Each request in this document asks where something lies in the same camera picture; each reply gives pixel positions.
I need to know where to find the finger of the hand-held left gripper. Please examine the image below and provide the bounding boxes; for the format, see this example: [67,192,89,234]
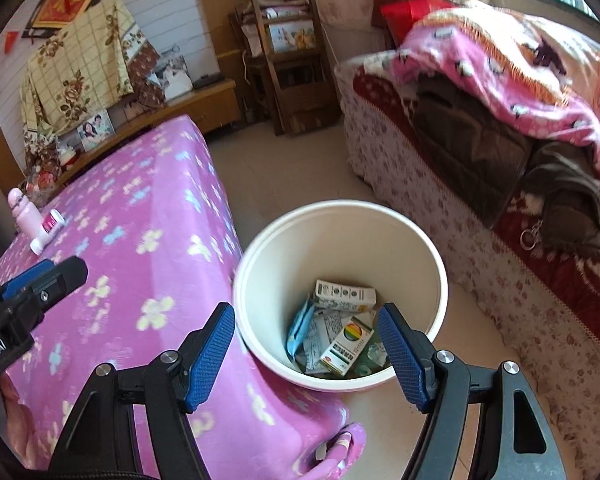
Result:
[10,256,88,331]
[0,259,56,301]

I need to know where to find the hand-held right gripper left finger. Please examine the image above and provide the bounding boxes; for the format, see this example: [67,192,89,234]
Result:
[47,302,237,480]

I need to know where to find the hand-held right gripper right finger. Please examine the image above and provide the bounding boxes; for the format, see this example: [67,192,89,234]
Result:
[376,302,568,480]

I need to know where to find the green white medicine box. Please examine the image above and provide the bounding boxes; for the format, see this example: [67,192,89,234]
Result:
[320,316,374,376]

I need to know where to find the printed white paper leaflet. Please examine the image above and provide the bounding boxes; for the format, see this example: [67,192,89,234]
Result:
[305,310,352,372]

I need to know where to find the white green milk carton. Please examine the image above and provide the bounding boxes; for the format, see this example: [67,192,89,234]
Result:
[312,280,377,311]

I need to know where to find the blue plastic wrapper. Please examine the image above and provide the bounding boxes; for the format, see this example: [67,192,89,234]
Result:
[286,300,316,356]

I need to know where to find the white bucket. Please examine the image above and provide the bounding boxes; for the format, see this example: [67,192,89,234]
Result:
[232,200,449,392]

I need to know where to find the person's left hand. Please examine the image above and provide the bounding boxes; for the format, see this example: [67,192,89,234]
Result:
[0,374,43,471]

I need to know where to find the white bottle with pink label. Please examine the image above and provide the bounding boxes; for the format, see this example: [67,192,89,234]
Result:
[29,210,66,254]

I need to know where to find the clear plastic bag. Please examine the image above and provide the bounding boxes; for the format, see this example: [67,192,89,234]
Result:
[25,160,61,193]

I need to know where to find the pink floral blanket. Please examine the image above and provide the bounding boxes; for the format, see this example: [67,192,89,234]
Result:
[0,114,366,480]

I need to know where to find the floral covered bed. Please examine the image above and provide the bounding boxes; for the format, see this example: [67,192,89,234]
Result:
[335,50,600,396]

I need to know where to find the framed couple photo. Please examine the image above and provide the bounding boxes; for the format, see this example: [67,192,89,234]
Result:
[76,110,115,153]

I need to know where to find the cream floral cloth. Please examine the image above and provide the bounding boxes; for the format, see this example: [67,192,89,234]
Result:
[19,0,135,133]

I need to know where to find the brown quilted jacket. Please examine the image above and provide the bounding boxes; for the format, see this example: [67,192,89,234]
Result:
[412,75,533,228]

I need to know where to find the brown patterned cloth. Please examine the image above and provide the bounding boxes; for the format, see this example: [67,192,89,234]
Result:
[127,40,168,108]

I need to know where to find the framed wedding photo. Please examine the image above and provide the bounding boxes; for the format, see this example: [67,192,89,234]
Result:
[157,50,190,97]

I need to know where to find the dark olive jacket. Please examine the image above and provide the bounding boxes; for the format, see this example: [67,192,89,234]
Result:
[520,142,600,263]

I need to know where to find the wooden cabinet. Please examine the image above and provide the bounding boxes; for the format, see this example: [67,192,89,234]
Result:
[55,77,243,181]

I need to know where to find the wooden rack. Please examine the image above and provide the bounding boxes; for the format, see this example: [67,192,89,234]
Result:
[230,0,341,136]

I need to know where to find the pink fringed blanket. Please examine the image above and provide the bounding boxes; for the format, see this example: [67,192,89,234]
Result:
[387,2,600,201]

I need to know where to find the red pillow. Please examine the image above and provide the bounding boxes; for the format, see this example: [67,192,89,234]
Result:
[380,0,456,51]

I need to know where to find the metal key ring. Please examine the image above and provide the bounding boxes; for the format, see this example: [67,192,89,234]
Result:
[519,220,546,251]

